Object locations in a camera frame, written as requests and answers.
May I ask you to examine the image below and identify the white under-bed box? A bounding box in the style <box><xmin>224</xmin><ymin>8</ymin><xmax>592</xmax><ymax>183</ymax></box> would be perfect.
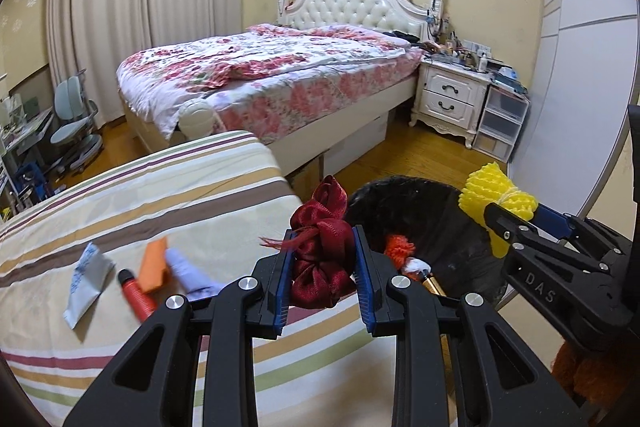
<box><xmin>322</xmin><ymin>114</ymin><xmax>390</xmax><ymax>172</ymax></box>

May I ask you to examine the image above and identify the round white footboard post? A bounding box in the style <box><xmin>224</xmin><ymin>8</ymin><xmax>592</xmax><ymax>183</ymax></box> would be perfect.
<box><xmin>178</xmin><ymin>101</ymin><xmax>218</xmax><ymax>138</ymax></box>

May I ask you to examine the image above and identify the orange paper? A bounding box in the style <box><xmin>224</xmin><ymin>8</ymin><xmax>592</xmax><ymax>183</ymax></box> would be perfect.
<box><xmin>136</xmin><ymin>238</ymin><xmax>168</xmax><ymax>294</ymax></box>

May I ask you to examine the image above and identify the floral mattress sheet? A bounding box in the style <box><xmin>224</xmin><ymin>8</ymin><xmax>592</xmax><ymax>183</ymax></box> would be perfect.
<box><xmin>205</xmin><ymin>49</ymin><xmax>421</xmax><ymax>145</ymax></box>

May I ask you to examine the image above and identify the white sliding wardrobe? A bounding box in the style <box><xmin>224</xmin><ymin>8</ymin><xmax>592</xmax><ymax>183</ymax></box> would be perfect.
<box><xmin>505</xmin><ymin>0</ymin><xmax>640</xmax><ymax>228</ymax></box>

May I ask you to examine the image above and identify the red tube with black cap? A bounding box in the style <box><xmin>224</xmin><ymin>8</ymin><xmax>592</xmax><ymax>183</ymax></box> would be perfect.
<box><xmin>117</xmin><ymin>269</ymin><xmax>158</xmax><ymax>323</ymax></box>

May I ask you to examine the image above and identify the yellow foam fruit net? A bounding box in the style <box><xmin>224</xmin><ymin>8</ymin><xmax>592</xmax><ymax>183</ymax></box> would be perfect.
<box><xmin>459</xmin><ymin>162</ymin><xmax>541</xmax><ymax>257</ymax></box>

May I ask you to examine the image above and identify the white plastic bag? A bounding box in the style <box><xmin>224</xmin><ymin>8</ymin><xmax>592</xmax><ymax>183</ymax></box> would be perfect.
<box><xmin>404</xmin><ymin>257</ymin><xmax>433</xmax><ymax>277</ymax></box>

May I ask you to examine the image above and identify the pale blue desk chair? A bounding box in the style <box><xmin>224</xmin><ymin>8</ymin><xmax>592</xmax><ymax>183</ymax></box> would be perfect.
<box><xmin>50</xmin><ymin>76</ymin><xmax>104</xmax><ymax>172</ymax></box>

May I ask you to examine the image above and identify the stack of blue items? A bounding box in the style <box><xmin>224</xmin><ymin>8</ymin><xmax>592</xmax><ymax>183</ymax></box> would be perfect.
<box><xmin>492</xmin><ymin>64</ymin><xmax>530</xmax><ymax>95</ymax></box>

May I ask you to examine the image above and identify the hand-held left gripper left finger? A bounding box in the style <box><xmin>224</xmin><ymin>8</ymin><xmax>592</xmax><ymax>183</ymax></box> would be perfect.
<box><xmin>64</xmin><ymin>229</ymin><xmax>296</xmax><ymax>427</ymax></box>

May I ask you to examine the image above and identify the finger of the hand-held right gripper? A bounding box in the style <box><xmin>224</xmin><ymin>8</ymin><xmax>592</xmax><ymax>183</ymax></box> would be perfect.
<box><xmin>482</xmin><ymin>202</ymin><xmax>551</xmax><ymax>258</ymax></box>
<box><xmin>536</xmin><ymin>204</ymin><xmax>632</xmax><ymax>269</ymax></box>

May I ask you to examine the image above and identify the gold drink can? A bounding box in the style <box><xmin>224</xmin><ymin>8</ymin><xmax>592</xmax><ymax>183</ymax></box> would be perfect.
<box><xmin>421</xmin><ymin>271</ymin><xmax>446</xmax><ymax>298</ymax></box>

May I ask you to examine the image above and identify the dark red ribbon bow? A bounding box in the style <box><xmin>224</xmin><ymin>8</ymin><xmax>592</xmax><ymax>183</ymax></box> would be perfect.
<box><xmin>259</xmin><ymin>175</ymin><xmax>357</xmax><ymax>310</ymax></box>

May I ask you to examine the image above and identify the black lined trash bin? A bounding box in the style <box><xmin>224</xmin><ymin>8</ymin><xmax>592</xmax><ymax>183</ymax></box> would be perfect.
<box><xmin>345</xmin><ymin>176</ymin><xmax>511</xmax><ymax>313</ymax></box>

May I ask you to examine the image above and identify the white tufted headboard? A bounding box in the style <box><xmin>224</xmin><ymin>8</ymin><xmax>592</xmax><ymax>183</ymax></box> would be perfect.
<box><xmin>277</xmin><ymin>0</ymin><xmax>443</xmax><ymax>42</ymax></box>

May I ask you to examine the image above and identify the white nightstand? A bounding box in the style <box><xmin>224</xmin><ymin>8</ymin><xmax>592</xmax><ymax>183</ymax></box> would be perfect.
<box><xmin>409</xmin><ymin>58</ymin><xmax>493</xmax><ymax>149</ymax></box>

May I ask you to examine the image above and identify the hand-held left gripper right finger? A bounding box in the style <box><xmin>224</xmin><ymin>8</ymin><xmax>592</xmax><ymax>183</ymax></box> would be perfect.
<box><xmin>351</xmin><ymin>225</ymin><xmax>588</xmax><ymax>427</ymax></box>

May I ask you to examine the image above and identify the grey study desk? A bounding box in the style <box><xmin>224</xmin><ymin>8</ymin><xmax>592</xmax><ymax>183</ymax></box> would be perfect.
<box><xmin>0</xmin><ymin>94</ymin><xmax>56</xmax><ymax>188</ymax></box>

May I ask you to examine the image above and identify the striped bed sheet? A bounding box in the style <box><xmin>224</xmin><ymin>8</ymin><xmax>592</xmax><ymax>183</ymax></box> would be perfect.
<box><xmin>0</xmin><ymin>130</ymin><xmax>451</xmax><ymax>427</ymax></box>

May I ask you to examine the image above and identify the orange red mesh net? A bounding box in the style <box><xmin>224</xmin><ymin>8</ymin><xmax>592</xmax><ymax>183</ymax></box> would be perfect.
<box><xmin>384</xmin><ymin>234</ymin><xmax>417</xmax><ymax>270</ymax></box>

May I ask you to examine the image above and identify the pile of bedside items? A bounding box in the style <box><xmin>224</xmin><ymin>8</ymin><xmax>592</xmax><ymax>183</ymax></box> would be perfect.
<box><xmin>425</xmin><ymin>29</ymin><xmax>501</xmax><ymax>72</ymax></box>

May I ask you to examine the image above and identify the bed with floral bedding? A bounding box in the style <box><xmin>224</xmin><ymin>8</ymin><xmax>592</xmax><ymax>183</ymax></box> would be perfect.
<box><xmin>116</xmin><ymin>24</ymin><xmax>421</xmax><ymax>132</ymax></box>

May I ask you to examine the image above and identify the white blue-print packet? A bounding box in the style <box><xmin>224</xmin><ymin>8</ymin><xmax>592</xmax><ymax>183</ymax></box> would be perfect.
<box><xmin>62</xmin><ymin>242</ymin><xmax>117</xmax><ymax>332</ymax></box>

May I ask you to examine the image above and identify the clear plastic drawer unit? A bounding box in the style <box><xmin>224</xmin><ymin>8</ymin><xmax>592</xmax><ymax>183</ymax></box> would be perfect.
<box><xmin>472</xmin><ymin>84</ymin><xmax>530</xmax><ymax>162</ymax></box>

